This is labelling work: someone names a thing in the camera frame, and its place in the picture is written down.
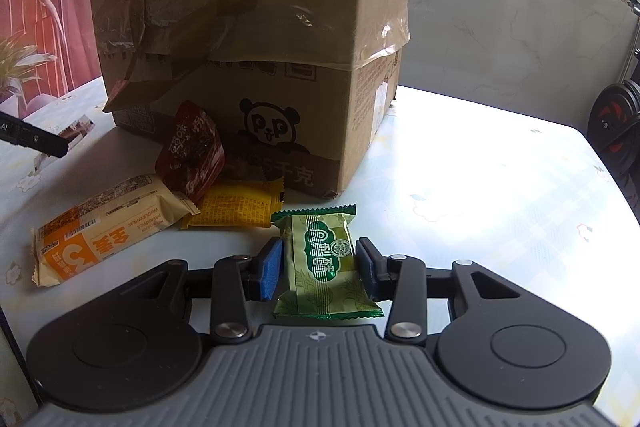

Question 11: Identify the black exercise bike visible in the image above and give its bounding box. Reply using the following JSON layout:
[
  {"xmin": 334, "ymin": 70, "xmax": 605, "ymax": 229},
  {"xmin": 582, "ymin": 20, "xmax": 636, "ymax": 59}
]
[{"xmin": 586, "ymin": 47, "xmax": 640, "ymax": 188}]

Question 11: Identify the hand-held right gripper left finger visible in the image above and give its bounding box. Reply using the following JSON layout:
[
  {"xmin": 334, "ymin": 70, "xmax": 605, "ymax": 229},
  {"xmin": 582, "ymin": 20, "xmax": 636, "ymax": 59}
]
[{"xmin": 145, "ymin": 237, "xmax": 286, "ymax": 344}]

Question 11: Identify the red printed wall cloth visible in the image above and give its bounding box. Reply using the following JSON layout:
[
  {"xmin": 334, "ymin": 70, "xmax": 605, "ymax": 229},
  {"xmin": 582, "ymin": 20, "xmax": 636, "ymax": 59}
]
[{"xmin": 0, "ymin": 0, "xmax": 132, "ymax": 118}]

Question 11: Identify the brown cardboard box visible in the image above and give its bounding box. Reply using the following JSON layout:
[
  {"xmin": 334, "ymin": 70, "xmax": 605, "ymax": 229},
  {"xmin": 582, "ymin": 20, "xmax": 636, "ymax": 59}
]
[{"xmin": 88, "ymin": 0, "xmax": 419, "ymax": 202}]

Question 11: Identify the dark red snack packet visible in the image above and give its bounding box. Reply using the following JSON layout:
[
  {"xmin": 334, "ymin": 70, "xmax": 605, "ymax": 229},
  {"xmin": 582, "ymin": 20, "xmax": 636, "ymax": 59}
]
[{"xmin": 154, "ymin": 100, "xmax": 226, "ymax": 204}]

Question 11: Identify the green pastry packet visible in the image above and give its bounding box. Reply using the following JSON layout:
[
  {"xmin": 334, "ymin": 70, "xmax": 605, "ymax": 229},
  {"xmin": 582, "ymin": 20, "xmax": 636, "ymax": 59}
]
[{"xmin": 270, "ymin": 202, "xmax": 385, "ymax": 321}]

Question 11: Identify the yellow snack packet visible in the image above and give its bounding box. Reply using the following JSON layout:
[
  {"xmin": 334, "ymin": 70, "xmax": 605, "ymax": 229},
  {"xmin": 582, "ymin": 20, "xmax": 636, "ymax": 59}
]
[{"xmin": 179, "ymin": 178, "xmax": 286, "ymax": 229}]

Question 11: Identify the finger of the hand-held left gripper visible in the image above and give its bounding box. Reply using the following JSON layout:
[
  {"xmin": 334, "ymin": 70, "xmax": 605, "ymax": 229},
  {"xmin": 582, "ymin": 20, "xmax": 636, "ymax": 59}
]
[{"xmin": 20, "ymin": 122, "xmax": 70, "ymax": 159}]

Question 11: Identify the cream orange biscuit packet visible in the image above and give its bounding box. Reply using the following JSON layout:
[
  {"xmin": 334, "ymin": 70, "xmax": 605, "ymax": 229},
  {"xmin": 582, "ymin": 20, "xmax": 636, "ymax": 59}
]
[{"xmin": 31, "ymin": 174, "xmax": 202, "ymax": 289}]

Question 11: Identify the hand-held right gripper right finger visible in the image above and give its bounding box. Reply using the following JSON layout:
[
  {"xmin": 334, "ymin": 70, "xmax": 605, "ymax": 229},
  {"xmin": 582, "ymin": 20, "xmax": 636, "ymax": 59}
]
[{"xmin": 354, "ymin": 237, "xmax": 522, "ymax": 344}]

